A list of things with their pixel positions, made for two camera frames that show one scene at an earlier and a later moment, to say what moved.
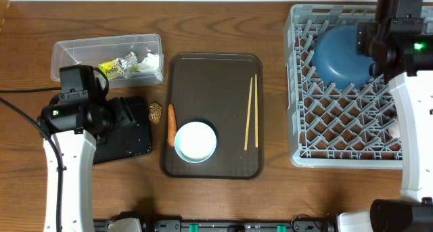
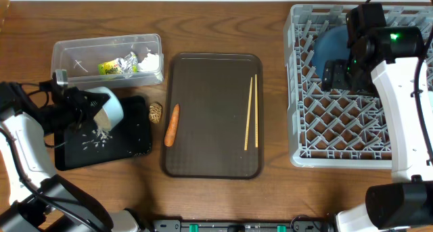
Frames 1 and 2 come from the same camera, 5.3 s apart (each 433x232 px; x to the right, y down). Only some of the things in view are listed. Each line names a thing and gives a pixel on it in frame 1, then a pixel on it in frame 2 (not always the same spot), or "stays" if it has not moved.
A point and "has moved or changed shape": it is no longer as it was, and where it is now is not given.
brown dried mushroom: x=155 y=110 stays
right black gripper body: x=365 y=37 → x=343 y=77
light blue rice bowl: x=195 y=142 has moved or changed shape
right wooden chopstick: x=256 y=122 stays
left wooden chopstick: x=248 y=114 stays
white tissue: x=150 y=63 stays
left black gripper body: x=120 y=113 → x=61 y=117
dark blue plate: x=335 y=59 stays
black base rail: x=302 y=222 stays
